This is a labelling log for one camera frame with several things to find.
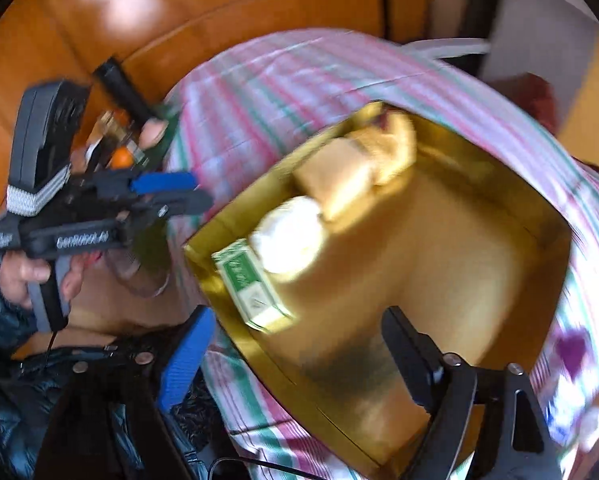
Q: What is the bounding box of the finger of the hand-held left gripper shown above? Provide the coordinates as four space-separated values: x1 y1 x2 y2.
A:
128 190 215 219
86 171 198 197

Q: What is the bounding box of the gold cardboard box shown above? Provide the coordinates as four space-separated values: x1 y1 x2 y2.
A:
184 102 573 478

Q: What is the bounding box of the white plastic object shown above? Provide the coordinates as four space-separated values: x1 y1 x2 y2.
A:
404 37 490 59

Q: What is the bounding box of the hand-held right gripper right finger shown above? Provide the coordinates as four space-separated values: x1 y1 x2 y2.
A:
382 305 565 480

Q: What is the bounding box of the white round bundle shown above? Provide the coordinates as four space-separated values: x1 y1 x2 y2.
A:
252 195 325 281

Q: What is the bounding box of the yellow cloth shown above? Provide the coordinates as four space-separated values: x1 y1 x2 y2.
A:
292 137 380 223
347 102 417 186

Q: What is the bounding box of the person's dark jacket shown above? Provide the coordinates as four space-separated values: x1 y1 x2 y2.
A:
0 330 230 480

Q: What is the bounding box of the striped bed sheet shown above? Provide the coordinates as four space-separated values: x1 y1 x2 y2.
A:
162 27 599 480

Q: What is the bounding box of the green and white box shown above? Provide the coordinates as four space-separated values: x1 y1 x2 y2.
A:
212 239 297 333

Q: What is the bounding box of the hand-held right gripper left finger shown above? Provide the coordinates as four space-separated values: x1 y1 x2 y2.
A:
34 305 217 480

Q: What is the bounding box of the dark red cloth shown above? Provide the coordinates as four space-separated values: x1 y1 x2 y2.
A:
499 72 563 136

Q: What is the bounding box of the person's left hand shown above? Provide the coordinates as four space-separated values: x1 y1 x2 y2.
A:
0 247 86 311

